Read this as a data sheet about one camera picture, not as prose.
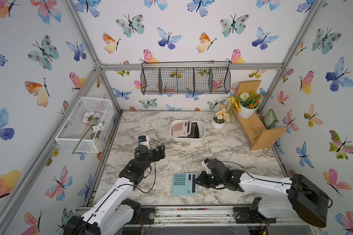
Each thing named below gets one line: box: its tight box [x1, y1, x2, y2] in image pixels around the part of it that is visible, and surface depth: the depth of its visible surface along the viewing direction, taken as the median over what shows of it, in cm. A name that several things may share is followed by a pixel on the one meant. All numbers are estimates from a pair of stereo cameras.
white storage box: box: [169, 119, 206, 143], surface depth 103 cm
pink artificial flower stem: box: [71, 111, 100, 155], surface depth 74 cm
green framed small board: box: [262, 108, 278, 130], surface depth 113 cm
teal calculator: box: [171, 172, 198, 196], surface depth 82 cm
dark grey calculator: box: [188, 122, 200, 139], surface depth 101 cm
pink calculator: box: [172, 120, 192, 138], surface depth 104 cm
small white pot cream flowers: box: [210, 103, 230, 130], surface depth 98 cm
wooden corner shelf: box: [233, 79, 288, 152], surface depth 103 cm
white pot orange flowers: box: [237, 91, 265, 119], surface depth 101 cm
